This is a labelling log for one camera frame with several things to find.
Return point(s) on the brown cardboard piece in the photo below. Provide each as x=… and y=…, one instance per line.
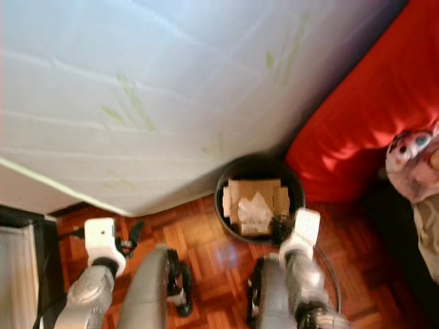
x=250, y=188

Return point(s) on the white leaf print bed cover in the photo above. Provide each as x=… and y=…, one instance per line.
x=164, y=62

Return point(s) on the grey right robot leg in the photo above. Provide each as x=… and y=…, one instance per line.
x=274, y=301

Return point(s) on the red sofa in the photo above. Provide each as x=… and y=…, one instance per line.
x=350, y=116

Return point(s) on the black round waste bin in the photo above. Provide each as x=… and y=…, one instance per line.
x=219, y=202

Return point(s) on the grey left robot leg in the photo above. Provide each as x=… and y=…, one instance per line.
x=147, y=295

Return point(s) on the pink cartoon print blanket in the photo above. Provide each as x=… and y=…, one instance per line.
x=411, y=161

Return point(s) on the black framed white panel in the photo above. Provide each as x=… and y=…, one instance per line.
x=17, y=274

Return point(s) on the grey robot leg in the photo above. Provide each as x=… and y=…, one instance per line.
x=274, y=301
x=147, y=295

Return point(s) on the beige bed base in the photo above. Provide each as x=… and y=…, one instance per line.
x=34, y=192

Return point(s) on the white crumpled paper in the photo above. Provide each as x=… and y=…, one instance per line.
x=255, y=212

